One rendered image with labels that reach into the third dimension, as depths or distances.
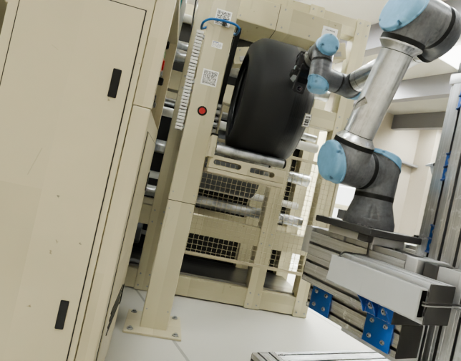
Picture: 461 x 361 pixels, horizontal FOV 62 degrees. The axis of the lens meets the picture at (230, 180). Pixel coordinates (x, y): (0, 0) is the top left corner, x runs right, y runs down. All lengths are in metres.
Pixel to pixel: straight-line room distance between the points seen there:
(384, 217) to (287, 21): 1.43
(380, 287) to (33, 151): 0.90
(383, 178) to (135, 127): 0.71
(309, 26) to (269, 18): 0.23
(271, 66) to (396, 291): 1.11
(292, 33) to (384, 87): 1.26
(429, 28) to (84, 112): 0.90
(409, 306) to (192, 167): 1.19
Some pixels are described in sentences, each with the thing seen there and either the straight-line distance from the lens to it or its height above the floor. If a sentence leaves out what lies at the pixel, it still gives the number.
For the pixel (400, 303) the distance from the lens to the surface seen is 0.94.
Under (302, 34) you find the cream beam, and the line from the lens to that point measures 2.33.
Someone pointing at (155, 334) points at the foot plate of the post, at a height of 0.01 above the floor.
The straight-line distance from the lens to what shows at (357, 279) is 1.02.
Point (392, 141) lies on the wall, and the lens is 11.77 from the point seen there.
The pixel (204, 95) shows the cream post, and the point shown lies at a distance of 1.85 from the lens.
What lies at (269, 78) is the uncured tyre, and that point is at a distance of 1.70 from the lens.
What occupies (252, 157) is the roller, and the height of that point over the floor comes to 0.90.
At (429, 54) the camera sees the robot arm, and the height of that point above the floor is 1.22.
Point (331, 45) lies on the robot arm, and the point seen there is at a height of 1.28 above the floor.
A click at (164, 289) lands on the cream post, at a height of 0.20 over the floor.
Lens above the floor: 0.75
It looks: 1 degrees up
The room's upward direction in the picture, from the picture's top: 13 degrees clockwise
